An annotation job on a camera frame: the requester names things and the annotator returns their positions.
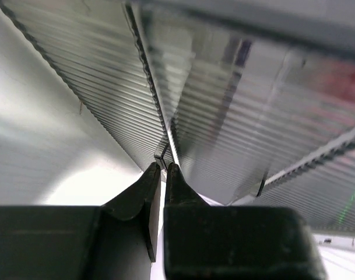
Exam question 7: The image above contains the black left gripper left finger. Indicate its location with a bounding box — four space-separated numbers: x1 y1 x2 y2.
102 162 161 262

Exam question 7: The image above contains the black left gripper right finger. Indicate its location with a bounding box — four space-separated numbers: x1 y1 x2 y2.
165 163 209 207

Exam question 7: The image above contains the clear acrylic drawer organizer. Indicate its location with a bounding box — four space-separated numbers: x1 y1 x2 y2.
0 1 355 236

